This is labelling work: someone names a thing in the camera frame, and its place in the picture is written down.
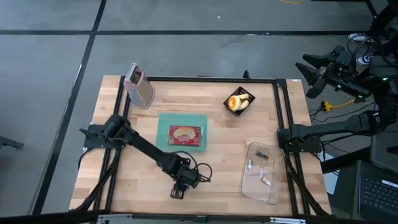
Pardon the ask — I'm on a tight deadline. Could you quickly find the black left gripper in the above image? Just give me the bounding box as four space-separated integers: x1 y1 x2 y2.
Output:
170 166 200 200

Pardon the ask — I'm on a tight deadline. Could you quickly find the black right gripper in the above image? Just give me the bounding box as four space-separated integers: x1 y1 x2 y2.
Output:
295 45 373 102

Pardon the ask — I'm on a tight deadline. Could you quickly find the red snack packet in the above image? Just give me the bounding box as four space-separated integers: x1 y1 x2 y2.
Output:
168 125 202 147

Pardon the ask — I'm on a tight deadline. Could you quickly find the clear plastic container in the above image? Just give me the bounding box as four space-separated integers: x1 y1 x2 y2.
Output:
239 141 285 206

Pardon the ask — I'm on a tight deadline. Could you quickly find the black slotted plastic basket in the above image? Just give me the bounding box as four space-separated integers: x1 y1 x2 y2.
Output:
223 86 256 117

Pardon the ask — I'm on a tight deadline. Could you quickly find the orange glazed toy donut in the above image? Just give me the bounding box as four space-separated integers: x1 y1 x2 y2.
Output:
228 95 243 112

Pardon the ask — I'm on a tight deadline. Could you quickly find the teal translucent plastic bin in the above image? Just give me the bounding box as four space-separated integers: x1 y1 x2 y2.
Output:
155 113 208 153

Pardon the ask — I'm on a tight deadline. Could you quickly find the person's leg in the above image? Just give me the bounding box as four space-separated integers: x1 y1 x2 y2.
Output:
366 0 398 37

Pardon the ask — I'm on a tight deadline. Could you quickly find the black desk leg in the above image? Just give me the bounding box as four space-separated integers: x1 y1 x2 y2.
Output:
320 146 371 174

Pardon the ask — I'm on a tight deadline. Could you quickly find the dark grey case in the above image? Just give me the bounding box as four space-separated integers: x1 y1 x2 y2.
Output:
369 133 398 174

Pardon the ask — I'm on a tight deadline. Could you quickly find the dark laptop with keyboard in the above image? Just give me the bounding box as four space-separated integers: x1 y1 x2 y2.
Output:
353 160 398 224

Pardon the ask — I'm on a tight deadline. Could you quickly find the black furniture foot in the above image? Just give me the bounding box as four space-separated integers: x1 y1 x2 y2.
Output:
0 136 25 149

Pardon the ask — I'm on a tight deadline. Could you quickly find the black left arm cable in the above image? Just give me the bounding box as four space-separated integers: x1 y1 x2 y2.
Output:
178 151 213 184

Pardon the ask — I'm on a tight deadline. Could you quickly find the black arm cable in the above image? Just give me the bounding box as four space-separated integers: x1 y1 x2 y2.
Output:
346 34 383 63
178 151 213 184

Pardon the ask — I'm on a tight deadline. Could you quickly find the yellow extension cord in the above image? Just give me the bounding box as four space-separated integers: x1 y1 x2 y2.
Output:
322 98 355 112

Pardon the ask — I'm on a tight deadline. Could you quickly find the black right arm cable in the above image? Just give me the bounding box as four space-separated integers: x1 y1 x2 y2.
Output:
346 34 383 63

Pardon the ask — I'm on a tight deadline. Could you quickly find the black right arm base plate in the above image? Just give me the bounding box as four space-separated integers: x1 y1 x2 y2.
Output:
277 128 322 153

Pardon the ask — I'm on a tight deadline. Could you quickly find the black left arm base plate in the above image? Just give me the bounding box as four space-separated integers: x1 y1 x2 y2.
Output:
79 124 129 149

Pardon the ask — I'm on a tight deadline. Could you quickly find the metal box grater pink handle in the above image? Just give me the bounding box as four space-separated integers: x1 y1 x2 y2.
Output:
123 62 155 109

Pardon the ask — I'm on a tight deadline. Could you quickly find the black aluminium table frame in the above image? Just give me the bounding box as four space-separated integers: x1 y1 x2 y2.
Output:
70 76 332 218

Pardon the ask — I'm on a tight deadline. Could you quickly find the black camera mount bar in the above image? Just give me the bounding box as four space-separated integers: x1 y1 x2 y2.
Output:
0 210 398 224

